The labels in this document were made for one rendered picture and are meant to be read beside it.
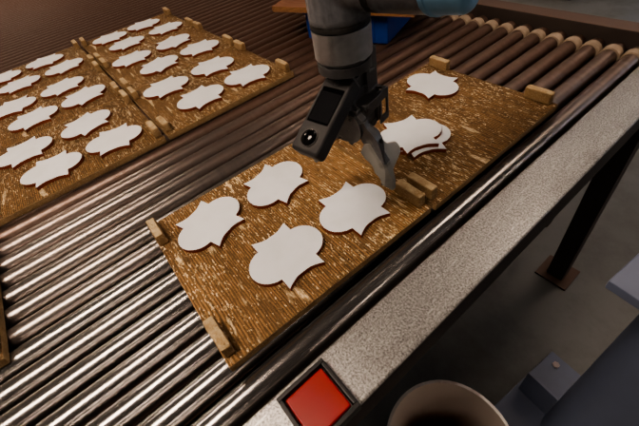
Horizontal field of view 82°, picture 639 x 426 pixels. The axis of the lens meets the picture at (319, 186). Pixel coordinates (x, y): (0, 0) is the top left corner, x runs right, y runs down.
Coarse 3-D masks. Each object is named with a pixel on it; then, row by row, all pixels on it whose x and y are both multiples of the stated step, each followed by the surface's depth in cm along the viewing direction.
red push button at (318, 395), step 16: (320, 368) 48; (304, 384) 47; (320, 384) 47; (288, 400) 46; (304, 400) 46; (320, 400) 46; (336, 400) 45; (304, 416) 45; (320, 416) 44; (336, 416) 44
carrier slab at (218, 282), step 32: (288, 160) 80; (352, 160) 77; (224, 192) 76; (320, 192) 71; (160, 224) 72; (256, 224) 68; (288, 224) 67; (384, 224) 63; (192, 256) 65; (224, 256) 64; (320, 256) 60; (352, 256) 60; (192, 288) 60; (224, 288) 59; (256, 288) 58; (320, 288) 56; (224, 320) 55; (256, 320) 54; (288, 320) 53; (256, 352) 52
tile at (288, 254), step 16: (272, 240) 63; (288, 240) 63; (304, 240) 62; (320, 240) 62; (256, 256) 61; (272, 256) 61; (288, 256) 60; (304, 256) 60; (256, 272) 59; (272, 272) 58; (288, 272) 58; (304, 272) 58; (288, 288) 57
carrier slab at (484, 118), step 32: (416, 96) 90; (480, 96) 86; (512, 96) 84; (384, 128) 83; (480, 128) 78; (512, 128) 76; (416, 160) 74; (448, 160) 72; (480, 160) 71; (448, 192) 66
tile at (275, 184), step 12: (264, 168) 78; (276, 168) 77; (288, 168) 76; (300, 168) 76; (252, 180) 76; (264, 180) 75; (276, 180) 74; (288, 180) 74; (300, 180) 73; (252, 192) 73; (264, 192) 72; (276, 192) 72; (288, 192) 71; (252, 204) 71; (264, 204) 70
